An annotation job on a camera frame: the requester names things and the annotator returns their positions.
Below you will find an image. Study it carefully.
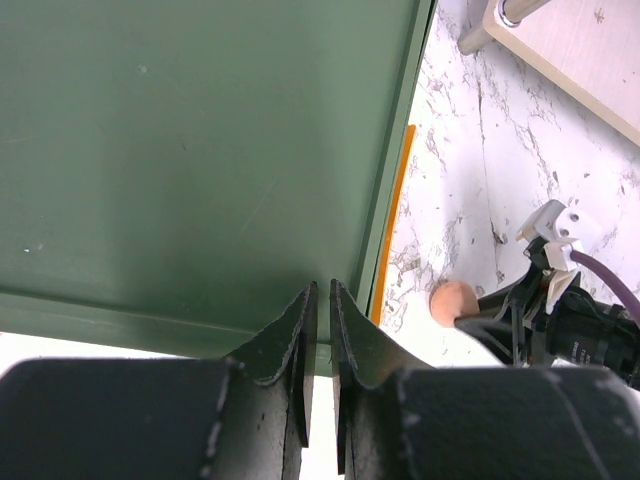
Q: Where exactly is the yellow bottom drawer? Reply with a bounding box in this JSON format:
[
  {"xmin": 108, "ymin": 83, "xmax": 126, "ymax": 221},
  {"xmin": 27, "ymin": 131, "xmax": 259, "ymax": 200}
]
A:
[{"xmin": 369, "ymin": 124, "xmax": 417, "ymax": 326}]

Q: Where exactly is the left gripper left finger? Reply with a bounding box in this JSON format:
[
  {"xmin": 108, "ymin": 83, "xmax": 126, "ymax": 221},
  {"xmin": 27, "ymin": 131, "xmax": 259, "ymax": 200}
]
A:
[{"xmin": 199, "ymin": 282, "xmax": 318, "ymax": 479}]

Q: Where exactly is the three-colour drawer cabinet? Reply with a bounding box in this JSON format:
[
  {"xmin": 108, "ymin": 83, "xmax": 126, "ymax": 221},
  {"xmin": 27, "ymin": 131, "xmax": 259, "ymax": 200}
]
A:
[{"xmin": 1, "ymin": 1, "xmax": 436, "ymax": 376}]

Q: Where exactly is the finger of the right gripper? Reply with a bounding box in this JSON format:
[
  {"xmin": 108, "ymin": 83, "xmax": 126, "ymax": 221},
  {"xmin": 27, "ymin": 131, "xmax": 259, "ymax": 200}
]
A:
[
  {"xmin": 459, "ymin": 283, "xmax": 530, "ymax": 320},
  {"xmin": 454, "ymin": 317, "xmax": 519, "ymax": 366}
]

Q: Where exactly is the orange powder puff front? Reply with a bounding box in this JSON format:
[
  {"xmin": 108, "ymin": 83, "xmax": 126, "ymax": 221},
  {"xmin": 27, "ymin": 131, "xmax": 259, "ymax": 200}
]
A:
[{"xmin": 429, "ymin": 281, "xmax": 480, "ymax": 328}]

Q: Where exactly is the white two-tier shelf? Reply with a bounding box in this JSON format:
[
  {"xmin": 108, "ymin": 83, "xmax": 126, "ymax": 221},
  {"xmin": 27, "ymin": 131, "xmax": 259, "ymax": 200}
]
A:
[{"xmin": 458, "ymin": 0, "xmax": 639, "ymax": 144}]

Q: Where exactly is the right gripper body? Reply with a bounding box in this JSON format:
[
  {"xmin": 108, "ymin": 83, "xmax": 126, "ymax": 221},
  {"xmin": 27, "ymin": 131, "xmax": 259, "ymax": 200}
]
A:
[{"xmin": 505, "ymin": 239, "xmax": 639, "ymax": 390}]

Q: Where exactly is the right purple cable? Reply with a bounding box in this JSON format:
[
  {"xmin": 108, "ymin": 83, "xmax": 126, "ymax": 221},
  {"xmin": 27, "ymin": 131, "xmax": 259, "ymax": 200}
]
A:
[{"xmin": 569, "ymin": 248, "xmax": 640, "ymax": 311}]

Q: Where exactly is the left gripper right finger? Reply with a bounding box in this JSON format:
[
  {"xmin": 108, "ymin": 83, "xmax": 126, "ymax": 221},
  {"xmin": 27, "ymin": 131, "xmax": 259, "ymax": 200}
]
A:
[{"xmin": 330, "ymin": 279, "xmax": 435, "ymax": 479}]

